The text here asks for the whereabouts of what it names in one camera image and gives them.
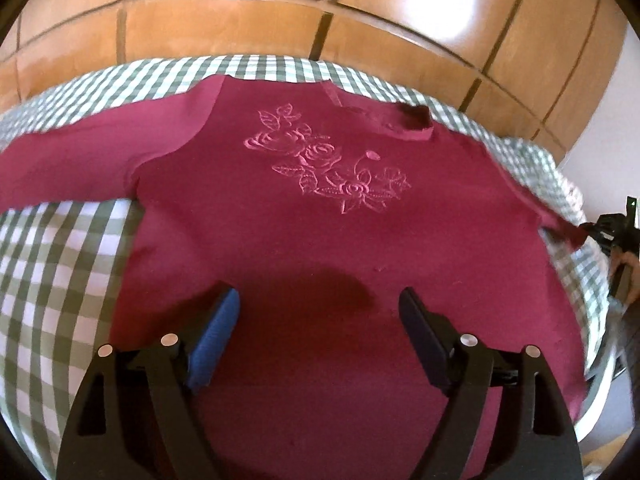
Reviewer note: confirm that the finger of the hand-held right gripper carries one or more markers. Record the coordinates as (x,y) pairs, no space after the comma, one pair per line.
(595,234)

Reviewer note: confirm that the person's right hand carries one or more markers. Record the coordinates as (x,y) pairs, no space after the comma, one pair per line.
(631,272)

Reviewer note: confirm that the green white checked blanket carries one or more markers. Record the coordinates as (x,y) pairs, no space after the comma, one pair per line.
(55,270)

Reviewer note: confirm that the wooden panelled wardrobe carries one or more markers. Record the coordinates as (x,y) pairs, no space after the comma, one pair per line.
(240,20)

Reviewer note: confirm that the white bed frame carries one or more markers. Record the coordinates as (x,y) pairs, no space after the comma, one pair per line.
(597,390)

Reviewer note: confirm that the maroon floral embroidered sweater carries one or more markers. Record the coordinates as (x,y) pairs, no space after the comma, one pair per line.
(310,240)

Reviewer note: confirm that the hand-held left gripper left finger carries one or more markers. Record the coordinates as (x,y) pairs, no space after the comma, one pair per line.
(215,340)

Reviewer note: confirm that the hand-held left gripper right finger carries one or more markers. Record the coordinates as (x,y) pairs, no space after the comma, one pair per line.
(425,340)

